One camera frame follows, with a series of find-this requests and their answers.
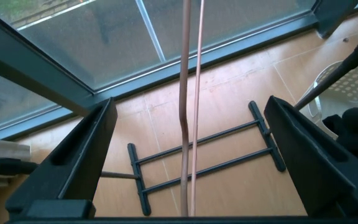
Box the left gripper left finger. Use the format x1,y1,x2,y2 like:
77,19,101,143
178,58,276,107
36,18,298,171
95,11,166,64
5,96,118,218

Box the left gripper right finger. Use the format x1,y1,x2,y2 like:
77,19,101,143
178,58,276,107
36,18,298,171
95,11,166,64
263,95,358,217

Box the pink clothes hanger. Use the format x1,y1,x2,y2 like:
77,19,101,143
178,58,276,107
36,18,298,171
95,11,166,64
178,0,205,217

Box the black clothes rack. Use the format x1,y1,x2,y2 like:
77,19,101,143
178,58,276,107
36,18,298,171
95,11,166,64
0,32,358,217

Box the white laundry basket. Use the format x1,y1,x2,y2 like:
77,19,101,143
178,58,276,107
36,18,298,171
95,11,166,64
296,58,358,139

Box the window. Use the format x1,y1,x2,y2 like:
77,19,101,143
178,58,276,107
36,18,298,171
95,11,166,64
0,0,358,141

